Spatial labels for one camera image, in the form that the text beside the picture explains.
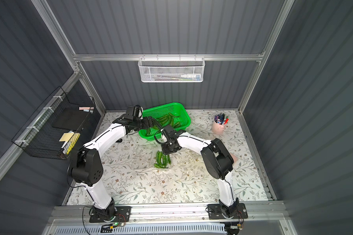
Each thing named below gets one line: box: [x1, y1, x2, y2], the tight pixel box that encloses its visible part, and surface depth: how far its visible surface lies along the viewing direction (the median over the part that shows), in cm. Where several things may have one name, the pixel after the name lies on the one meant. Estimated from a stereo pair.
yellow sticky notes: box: [58, 132, 75, 142], surface depth 73 cm
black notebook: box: [51, 107, 92, 131], surface depth 79 cm
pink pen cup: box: [211, 112, 230, 135], surface depth 101 cm
